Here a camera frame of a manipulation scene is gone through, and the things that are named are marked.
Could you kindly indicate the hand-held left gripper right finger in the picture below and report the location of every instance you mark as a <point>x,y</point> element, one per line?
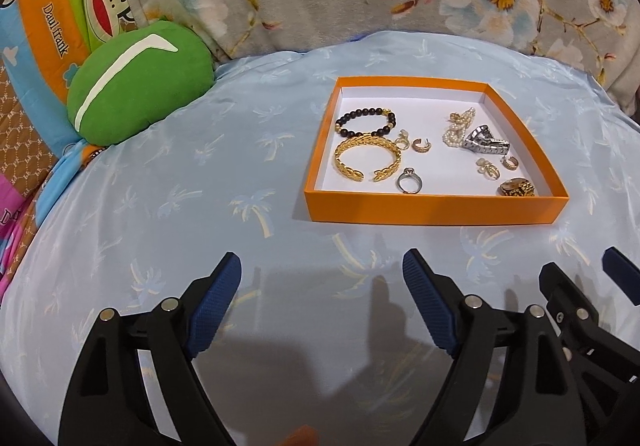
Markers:
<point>430,306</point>

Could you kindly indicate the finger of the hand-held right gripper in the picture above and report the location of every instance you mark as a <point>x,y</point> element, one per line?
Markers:
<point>565,296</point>
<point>622,268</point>

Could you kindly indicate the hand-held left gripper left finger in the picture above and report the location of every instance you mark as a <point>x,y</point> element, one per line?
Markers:
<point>215,311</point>

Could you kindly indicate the orange cardboard box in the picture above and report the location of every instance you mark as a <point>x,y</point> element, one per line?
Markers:
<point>425,211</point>

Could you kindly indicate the light blue palm-print cloth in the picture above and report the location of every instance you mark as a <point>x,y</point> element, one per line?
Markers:
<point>200,206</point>

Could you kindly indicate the rose gold hoop earring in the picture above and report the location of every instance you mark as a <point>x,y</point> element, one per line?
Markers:
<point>421,146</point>
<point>510,162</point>

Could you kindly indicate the gold bow earring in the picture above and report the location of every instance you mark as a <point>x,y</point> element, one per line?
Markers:
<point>487,168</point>

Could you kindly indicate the green plush pillow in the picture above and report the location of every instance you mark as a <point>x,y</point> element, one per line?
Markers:
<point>140,80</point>

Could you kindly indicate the brown patterned cloth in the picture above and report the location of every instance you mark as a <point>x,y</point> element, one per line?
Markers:
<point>25,125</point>

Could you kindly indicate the cartoon monkey colourful pillow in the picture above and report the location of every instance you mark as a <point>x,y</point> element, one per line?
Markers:
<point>55,25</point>

